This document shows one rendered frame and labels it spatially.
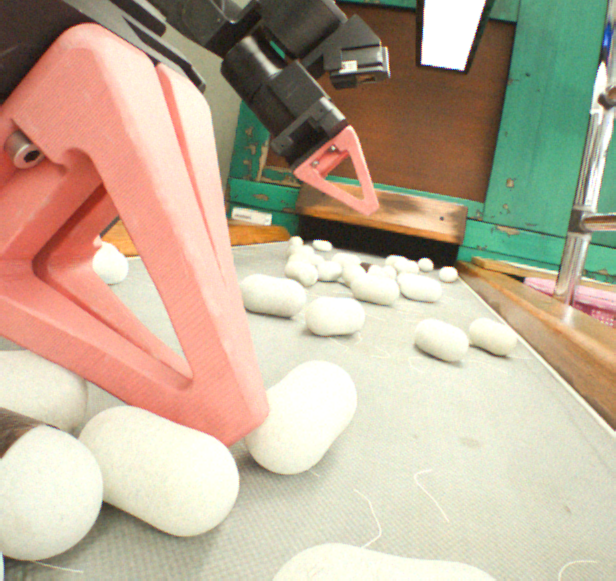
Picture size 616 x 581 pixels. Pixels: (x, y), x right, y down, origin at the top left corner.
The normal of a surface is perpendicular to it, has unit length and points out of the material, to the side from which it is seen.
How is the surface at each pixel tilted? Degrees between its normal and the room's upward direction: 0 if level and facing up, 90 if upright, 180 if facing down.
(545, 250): 90
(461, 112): 90
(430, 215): 66
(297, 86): 90
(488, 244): 90
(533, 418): 0
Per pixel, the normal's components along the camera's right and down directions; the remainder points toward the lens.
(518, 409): 0.18, -0.98
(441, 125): -0.21, 0.09
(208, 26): -0.43, 0.04
